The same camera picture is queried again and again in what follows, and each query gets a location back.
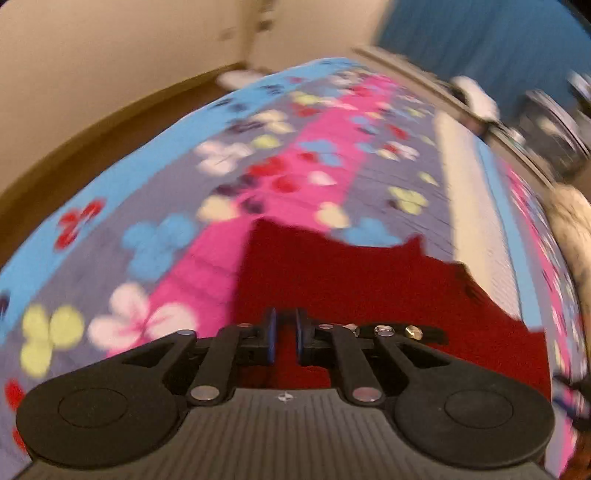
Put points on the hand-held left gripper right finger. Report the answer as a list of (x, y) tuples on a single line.
[(299, 339)]

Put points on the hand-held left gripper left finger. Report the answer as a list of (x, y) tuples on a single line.
[(272, 337)]

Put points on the red knit sweater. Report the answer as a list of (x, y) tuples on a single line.
[(369, 286)]

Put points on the colourful floral striped blanket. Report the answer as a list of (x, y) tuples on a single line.
[(152, 194)]

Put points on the white standing fan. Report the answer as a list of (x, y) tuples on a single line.
[(240, 79)]

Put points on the cream star print duvet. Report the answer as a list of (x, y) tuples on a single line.
[(570, 221)]

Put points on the window sill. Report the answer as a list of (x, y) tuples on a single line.
[(415, 67)]

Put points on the white cloth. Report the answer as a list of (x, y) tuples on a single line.
[(478, 97)]

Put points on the clear plastic storage box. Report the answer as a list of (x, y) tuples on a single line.
[(558, 134)]

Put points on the blue curtain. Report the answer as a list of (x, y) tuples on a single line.
[(485, 37)]

